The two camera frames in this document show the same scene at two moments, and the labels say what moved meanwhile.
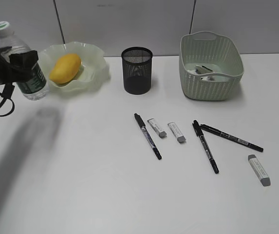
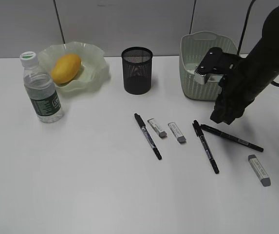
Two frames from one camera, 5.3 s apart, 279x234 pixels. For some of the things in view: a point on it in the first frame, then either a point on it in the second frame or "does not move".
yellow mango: (65, 68) does not move
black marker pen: (143, 127) does not move
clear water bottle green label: (35, 87) -> (41, 89)
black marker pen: (231, 137) does not move
